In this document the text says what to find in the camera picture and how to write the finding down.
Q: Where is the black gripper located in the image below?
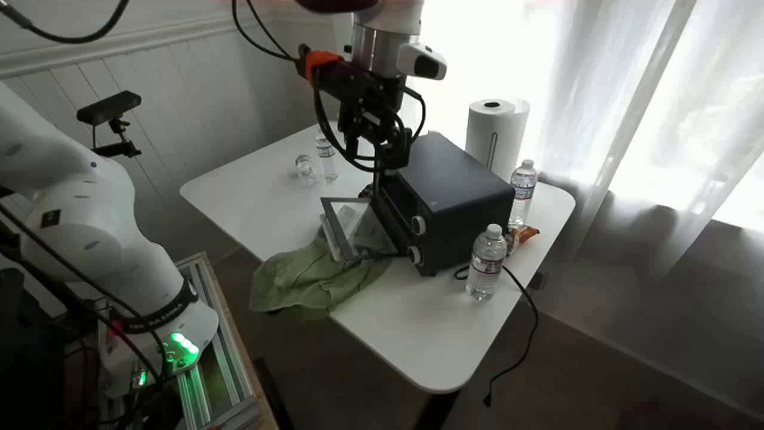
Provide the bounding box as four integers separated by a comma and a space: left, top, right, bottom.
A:
338, 77, 413, 195

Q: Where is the glass oven door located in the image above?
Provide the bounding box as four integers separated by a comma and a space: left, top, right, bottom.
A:
319, 198, 397, 265

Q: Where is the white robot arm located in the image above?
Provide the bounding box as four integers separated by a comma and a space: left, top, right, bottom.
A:
0, 0, 447, 399

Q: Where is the metal frame robot base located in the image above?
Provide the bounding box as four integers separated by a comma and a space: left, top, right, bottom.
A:
116, 251, 270, 430

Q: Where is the black toaster oven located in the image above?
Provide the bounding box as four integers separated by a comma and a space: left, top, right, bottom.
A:
372, 131, 515, 276

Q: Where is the clear bottle behind glass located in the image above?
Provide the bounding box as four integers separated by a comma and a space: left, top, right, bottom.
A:
315, 138, 338, 182

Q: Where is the small clear glass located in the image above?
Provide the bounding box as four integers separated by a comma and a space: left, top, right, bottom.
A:
293, 155, 317, 184

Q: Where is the white paper towel roll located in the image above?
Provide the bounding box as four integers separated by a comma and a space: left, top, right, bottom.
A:
465, 98, 529, 180

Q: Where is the green cloth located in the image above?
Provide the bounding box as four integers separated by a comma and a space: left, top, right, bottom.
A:
249, 236, 388, 313

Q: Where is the near clear water bottle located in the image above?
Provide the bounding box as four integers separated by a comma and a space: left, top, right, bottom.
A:
465, 225, 509, 302

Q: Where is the clear water bottle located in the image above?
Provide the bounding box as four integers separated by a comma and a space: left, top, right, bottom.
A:
465, 225, 509, 302
510, 159, 537, 229

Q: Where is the far clear water bottle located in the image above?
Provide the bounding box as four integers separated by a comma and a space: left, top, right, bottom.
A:
510, 159, 537, 229

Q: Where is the orange snack wrapper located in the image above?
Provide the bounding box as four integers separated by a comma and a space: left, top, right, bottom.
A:
510, 227, 539, 247

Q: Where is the white table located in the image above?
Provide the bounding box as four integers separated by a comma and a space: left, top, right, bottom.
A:
177, 119, 577, 430

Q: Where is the white sheer curtain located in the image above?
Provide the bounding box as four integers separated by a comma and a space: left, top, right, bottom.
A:
417, 0, 764, 274

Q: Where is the black power cable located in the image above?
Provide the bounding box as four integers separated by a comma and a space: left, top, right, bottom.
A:
452, 261, 541, 408

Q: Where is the black camera on stand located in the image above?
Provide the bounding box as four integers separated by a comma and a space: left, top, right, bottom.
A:
77, 90, 140, 157

